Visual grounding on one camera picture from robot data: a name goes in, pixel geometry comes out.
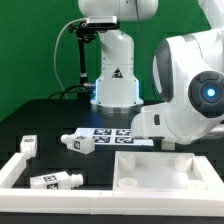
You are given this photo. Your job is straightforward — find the white square tabletop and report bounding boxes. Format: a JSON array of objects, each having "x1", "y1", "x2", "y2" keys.
[{"x1": 113, "y1": 151, "x2": 224, "y2": 191}]

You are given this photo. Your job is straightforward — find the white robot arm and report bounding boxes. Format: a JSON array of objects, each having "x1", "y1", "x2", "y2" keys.
[{"x1": 78, "y1": 0, "x2": 224, "y2": 144}]

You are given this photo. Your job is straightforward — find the white sheet with markers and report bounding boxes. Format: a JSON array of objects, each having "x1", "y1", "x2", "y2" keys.
[{"x1": 75, "y1": 128, "x2": 154, "y2": 146}]

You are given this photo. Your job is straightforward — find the white U-shaped fence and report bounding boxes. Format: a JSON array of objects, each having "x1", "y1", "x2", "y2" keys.
[{"x1": 0, "y1": 153, "x2": 224, "y2": 217}]

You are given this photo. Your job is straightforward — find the black cables on table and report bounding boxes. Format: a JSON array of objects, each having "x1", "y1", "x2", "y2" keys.
[{"x1": 47, "y1": 83, "x2": 98, "y2": 100}]

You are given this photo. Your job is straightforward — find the camera on black stand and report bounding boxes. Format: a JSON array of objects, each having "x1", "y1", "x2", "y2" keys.
[{"x1": 65, "y1": 16, "x2": 120, "y2": 101}]

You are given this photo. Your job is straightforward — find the grey camera cable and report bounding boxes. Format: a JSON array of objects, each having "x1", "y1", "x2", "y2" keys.
[{"x1": 53, "y1": 17, "x2": 88, "y2": 93}]

